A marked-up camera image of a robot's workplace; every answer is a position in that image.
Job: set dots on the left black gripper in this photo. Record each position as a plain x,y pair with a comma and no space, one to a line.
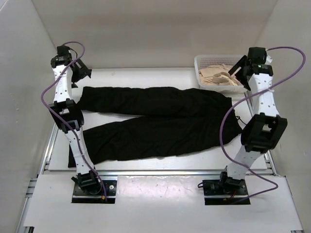
83,72

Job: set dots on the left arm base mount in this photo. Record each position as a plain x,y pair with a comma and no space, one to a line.
89,189

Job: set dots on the aluminium front rail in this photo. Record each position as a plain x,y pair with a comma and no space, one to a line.
159,172

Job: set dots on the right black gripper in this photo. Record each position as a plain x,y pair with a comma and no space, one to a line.
239,77

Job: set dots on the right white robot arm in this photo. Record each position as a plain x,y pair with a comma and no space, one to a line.
264,130

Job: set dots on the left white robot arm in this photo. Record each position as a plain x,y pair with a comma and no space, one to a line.
69,118

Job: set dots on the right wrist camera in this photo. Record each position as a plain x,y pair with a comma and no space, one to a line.
268,58

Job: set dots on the white plastic basket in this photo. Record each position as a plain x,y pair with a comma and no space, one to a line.
203,61

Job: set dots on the black trousers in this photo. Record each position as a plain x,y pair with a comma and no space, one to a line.
165,121

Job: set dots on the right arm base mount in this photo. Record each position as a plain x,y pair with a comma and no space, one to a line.
215,195

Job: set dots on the aluminium left rail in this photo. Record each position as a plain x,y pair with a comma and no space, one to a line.
47,155

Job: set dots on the beige trousers in basket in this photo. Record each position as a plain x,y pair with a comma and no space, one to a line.
218,75

